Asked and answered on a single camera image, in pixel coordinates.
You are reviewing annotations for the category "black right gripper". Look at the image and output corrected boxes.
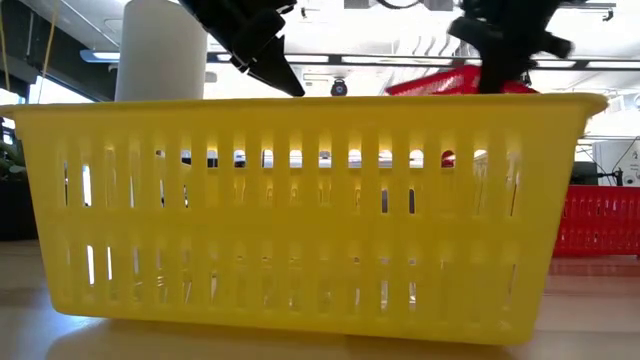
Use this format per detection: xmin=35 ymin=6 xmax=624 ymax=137
xmin=448 ymin=0 xmax=574 ymax=95

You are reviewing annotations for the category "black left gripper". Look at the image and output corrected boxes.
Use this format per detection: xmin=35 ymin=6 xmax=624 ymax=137
xmin=179 ymin=0 xmax=306 ymax=98

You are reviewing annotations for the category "red plastic basket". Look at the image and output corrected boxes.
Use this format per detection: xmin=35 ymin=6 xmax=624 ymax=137
xmin=552 ymin=184 xmax=640 ymax=259
xmin=384 ymin=63 xmax=539 ymax=97

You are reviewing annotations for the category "yellow plastic basket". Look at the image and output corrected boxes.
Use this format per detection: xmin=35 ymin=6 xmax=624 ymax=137
xmin=0 ymin=92 xmax=609 ymax=347

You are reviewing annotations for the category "white shade wooden base lamp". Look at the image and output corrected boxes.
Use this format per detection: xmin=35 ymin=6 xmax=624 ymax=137
xmin=114 ymin=0 xmax=209 ymax=103

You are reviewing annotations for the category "black computer monitor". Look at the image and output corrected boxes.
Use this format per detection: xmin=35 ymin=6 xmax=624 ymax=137
xmin=569 ymin=161 xmax=600 ymax=187

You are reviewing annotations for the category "rectangular ceiling light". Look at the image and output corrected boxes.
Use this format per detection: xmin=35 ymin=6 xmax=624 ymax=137
xmin=78 ymin=48 xmax=122 ymax=65

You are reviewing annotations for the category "green plant in black pot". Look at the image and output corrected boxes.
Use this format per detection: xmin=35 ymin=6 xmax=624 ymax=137
xmin=0 ymin=134 xmax=39 ymax=242

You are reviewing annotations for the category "black overhead rail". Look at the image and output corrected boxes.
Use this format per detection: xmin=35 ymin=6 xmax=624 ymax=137
xmin=207 ymin=51 xmax=640 ymax=71

